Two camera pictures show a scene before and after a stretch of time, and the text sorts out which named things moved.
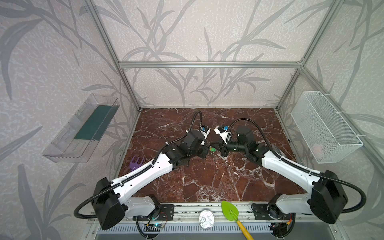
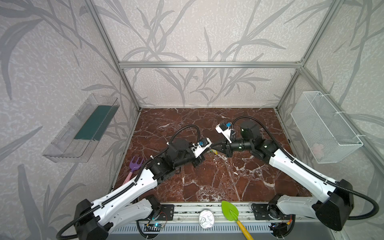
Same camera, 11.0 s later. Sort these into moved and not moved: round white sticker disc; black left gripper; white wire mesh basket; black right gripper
Moved: black left gripper
Not moved: white wire mesh basket; round white sticker disc; black right gripper
